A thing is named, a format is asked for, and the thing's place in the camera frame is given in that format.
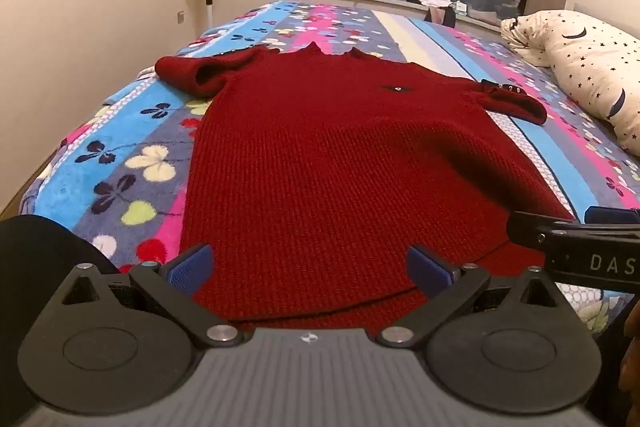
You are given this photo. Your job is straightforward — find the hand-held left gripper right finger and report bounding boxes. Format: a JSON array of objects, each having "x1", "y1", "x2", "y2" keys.
[{"x1": 374, "y1": 244, "x2": 564, "y2": 351}]

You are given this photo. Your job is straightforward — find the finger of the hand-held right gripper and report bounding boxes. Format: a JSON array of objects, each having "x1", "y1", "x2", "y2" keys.
[
  {"x1": 506, "y1": 211, "x2": 640, "y2": 254},
  {"x1": 585, "y1": 206, "x2": 640, "y2": 228}
]

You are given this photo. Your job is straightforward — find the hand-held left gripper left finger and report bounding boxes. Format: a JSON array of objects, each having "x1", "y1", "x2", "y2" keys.
[{"x1": 61, "y1": 243, "x2": 247, "y2": 351}]

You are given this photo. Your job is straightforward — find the red knit sweater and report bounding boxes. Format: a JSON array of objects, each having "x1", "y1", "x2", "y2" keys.
[{"x1": 155, "y1": 41, "x2": 576, "y2": 337}]

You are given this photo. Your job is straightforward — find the floral striped blanket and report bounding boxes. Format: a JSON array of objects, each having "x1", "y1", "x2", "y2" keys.
[{"x1": 22, "y1": 0, "x2": 640, "y2": 333}]

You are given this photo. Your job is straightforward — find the star print pillow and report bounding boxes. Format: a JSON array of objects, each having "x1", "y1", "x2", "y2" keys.
[{"x1": 500, "y1": 9, "x2": 640, "y2": 155}]

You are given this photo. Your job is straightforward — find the dark chair back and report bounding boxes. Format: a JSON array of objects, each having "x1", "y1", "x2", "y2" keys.
[{"x1": 424, "y1": 6, "x2": 457, "y2": 28}]

